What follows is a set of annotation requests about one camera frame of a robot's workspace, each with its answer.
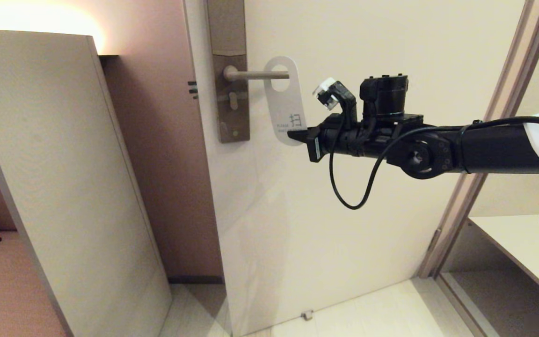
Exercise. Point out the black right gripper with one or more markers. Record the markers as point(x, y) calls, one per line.
point(344, 140)

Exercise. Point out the blue do-not-disturb door hanger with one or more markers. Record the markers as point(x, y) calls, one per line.
point(293, 107)

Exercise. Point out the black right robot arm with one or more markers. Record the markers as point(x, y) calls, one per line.
point(494, 150)

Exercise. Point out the cream door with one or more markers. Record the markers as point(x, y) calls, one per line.
point(344, 257)

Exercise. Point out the brown metal lock plate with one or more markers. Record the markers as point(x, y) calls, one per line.
point(227, 28)

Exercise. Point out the small metal door stop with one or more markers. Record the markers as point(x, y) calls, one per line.
point(307, 315)

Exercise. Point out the small metal keyhole cover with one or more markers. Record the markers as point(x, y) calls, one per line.
point(233, 101)

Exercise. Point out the dark baseboard strip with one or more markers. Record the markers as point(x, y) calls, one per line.
point(194, 280)

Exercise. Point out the beige partition panel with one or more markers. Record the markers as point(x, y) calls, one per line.
point(63, 164)

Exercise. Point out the white shelf board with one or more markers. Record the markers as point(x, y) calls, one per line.
point(522, 243)

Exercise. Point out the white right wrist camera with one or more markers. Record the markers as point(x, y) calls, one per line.
point(324, 91)

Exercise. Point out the black right camera bracket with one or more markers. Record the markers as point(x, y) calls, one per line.
point(349, 105)

